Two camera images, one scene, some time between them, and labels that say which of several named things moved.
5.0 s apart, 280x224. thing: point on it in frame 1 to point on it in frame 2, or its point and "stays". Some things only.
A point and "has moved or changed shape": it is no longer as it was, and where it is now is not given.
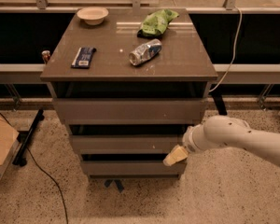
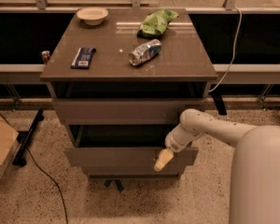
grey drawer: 125,145 has moved or changed shape
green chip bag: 156,22 stays
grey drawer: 131,111 stays
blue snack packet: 83,57 stays
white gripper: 189,143 to 175,143
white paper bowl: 92,15 stays
